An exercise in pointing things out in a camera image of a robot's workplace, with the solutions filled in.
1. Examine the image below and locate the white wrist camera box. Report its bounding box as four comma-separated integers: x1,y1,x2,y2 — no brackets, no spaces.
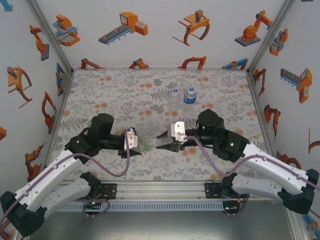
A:
123,128,139,149
166,121,187,146

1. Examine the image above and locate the aluminium frame leg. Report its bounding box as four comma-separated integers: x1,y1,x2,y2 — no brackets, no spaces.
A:
287,213,310,240

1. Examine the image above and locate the grey slotted cable duct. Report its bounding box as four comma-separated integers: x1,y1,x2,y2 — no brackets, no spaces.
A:
57,201,223,212

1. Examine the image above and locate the clear unlabelled plastic bottle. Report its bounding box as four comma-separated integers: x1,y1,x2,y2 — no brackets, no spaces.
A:
169,93,183,111

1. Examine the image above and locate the aluminium back frame rail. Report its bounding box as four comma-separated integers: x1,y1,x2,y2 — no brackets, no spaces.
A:
72,66,249,72

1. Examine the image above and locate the aluminium side frame rail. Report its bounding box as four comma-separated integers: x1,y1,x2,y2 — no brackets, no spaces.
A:
246,69,280,161
41,69,75,176

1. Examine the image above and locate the grey fern patterned table mat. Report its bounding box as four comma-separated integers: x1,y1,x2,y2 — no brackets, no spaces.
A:
41,69,280,181

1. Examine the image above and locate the aluminium corner frame post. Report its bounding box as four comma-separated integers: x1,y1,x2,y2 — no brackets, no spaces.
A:
24,0,75,76
246,0,298,76

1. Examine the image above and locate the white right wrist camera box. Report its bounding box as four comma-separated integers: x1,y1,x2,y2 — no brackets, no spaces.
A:
166,121,187,146

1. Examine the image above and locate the blue label plastic bottle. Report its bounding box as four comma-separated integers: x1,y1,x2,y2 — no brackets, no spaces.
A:
183,90,198,105

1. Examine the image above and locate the grey metal lower panel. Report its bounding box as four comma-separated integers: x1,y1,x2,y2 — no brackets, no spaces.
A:
27,211,293,240

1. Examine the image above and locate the green label plastic bottle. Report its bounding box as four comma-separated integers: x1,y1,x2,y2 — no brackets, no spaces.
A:
136,138,155,153

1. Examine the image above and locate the aluminium front mounting rail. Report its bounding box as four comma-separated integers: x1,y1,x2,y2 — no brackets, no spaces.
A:
53,180,251,201

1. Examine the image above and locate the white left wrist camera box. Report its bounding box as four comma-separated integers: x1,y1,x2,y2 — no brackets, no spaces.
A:
123,128,139,149

